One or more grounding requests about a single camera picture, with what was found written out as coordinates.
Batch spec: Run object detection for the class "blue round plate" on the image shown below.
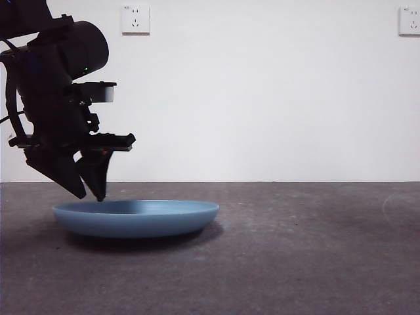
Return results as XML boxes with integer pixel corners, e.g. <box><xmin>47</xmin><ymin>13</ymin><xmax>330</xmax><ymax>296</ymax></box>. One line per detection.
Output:
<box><xmin>52</xmin><ymin>199</ymin><xmax>220</xmax><ymax>239</ymax></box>

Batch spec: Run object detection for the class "white wall socket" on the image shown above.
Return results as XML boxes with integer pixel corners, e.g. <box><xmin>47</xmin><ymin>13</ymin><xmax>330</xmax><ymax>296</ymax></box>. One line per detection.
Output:
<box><xmin>121</xmin><ymin>4</ymin><xmax>151</xmax><ymax>35</ymax></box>
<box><xmin>398</xmin><ymin>6</ymin><xmax>420</xmax><ymax>37</ymax></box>

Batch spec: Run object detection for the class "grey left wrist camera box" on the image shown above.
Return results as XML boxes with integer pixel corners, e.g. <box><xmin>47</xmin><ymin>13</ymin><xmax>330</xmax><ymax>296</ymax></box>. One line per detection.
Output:
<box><xmin>73</xmin><ymin>81</ymin><xmax>117</xmax><ymax>104</ymax></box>

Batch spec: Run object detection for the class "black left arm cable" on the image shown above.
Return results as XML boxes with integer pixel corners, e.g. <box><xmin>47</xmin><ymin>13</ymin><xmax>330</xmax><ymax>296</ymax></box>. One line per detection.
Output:
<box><xmin>0</xmin><ymin>39</ymin><xmax>29</xmax><ymax>140</ymax></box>

